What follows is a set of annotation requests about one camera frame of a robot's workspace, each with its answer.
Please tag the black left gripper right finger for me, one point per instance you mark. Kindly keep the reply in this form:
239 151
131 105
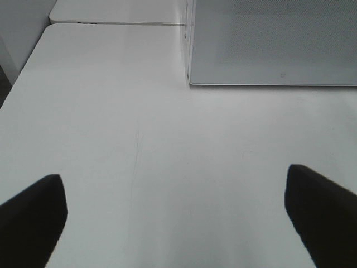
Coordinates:
323 214

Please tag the white microwave oven body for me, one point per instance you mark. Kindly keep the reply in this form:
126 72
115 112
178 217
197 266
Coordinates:
191 42

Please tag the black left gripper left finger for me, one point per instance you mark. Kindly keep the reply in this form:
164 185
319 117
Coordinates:
32 222

